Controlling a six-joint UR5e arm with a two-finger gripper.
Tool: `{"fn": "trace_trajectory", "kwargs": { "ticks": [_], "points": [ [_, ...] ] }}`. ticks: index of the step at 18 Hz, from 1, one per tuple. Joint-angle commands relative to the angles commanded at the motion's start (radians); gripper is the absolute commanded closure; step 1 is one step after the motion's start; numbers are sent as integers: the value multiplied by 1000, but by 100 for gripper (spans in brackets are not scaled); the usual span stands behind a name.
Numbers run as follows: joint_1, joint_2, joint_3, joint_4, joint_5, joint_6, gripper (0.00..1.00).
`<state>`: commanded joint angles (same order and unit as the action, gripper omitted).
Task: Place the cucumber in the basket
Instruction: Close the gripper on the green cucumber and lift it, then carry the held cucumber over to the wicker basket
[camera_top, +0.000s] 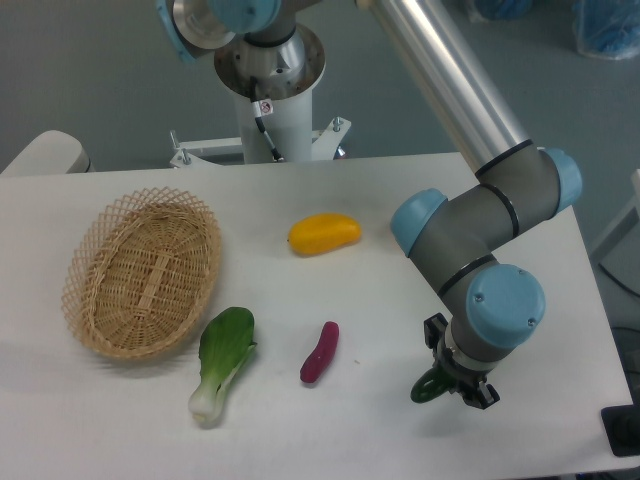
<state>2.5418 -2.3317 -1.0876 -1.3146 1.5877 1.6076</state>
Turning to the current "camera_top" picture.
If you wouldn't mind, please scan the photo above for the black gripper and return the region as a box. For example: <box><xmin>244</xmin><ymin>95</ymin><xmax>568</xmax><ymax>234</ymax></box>
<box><xmin>423</xmin><ymin>313</ymin><xmax>500</xmax><ymax>410</ymax></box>

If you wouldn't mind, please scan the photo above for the green cucumber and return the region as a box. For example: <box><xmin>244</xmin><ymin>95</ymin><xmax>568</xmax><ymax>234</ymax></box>
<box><xmin>410</xmin><ymin>368</ymin><xmax>449</xmax><ymax>404</ymax></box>

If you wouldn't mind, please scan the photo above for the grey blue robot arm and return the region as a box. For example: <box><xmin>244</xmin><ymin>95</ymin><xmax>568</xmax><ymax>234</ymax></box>
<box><xmin>155</xmin><ymin>1</ymin><xmax>582</xmax><ymax>409</ymax></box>

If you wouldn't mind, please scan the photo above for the woven wicker basket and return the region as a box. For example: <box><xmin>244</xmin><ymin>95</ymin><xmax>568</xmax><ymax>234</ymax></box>
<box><xmin>61</xmin><ymin>187</ymin><xmax>221</xmax><ymax>360</ymax></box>

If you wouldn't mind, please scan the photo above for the purple sweet potato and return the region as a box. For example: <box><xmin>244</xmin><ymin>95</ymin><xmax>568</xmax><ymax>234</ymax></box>
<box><xmin>300</xmin><ymin>321</ymin><xmax>340</xmax><ymax>384</ymax></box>

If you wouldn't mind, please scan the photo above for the black device at table edge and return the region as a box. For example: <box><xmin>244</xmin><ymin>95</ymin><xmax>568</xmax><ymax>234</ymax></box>
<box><xmin>601</xmin><ymin>405</ymin><xmax>639</xmax><ymax>457</ymax></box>

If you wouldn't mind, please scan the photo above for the yellow mango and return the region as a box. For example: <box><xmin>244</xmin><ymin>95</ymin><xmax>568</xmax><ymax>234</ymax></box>
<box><xmin>287</xmin><ymin>213</ymin><xmax>362</xmax><ymax>256</ymax></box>

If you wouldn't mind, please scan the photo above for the green bok choy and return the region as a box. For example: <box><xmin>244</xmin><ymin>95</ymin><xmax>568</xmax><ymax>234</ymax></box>
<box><xmin>188</xmin><ymin>307</ymin><xmax>256</xmax><ymax>426</ymax></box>

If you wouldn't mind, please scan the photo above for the blue plastic bag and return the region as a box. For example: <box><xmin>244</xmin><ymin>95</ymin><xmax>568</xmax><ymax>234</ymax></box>
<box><xmin>572</xmin><ymin>0</ymin><xmax>639</xmax><ymax>60</ymax></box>

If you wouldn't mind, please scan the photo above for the white chair armrest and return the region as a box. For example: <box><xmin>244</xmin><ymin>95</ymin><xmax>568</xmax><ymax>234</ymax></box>
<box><xmin>1</xmin><ymin>130</ymin><xmax>95</xmax><ymax>178</ymax></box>

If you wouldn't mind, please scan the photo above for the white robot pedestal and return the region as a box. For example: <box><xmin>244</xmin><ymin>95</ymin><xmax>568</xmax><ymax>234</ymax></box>
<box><xmin>168</xmin><ymin>27</ymin><xmax>352</xmax><ymax>170</ymax></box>

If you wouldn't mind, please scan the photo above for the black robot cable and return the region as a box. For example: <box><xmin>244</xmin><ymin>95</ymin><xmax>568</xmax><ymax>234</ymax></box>
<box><xmin>248</xmin><ymin>75</ymin><xmax>289</xmax><ymax>164</ymax></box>

